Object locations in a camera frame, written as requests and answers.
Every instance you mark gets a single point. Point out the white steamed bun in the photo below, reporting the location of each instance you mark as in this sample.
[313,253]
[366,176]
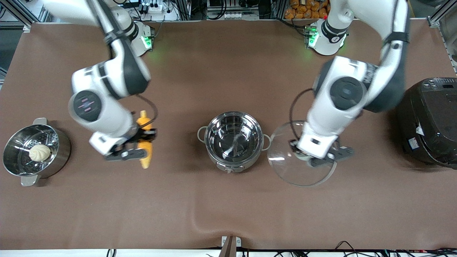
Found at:
[39,152]

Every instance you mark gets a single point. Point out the long white power strip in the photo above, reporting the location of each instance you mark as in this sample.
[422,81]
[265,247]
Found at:
[235,15]

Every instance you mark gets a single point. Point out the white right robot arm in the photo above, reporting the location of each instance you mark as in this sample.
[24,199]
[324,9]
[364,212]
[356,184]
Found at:
[117,75]

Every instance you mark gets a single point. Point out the glass pot lid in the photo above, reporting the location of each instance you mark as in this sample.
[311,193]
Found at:
[285,167]

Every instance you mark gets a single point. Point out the steel steamer pot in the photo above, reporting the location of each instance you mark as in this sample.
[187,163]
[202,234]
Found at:
[59,150]

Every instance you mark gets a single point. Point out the yellow corn cob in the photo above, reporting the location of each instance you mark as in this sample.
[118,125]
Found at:
[146,157]

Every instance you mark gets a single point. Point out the bag of orange buns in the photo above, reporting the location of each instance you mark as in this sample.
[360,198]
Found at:
[303,10]

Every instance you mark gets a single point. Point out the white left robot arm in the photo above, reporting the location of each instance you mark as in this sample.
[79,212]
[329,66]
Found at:
[342,92]

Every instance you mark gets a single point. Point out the aluminium frame post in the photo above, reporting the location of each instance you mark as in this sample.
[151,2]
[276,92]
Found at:
[28,28]
[433,21]

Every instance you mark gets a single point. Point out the black rice cooker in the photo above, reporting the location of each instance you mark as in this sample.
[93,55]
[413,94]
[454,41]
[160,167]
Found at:
[428,121]

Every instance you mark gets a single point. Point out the metal table clamp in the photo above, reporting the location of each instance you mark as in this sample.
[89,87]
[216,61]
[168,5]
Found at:
[231,244]

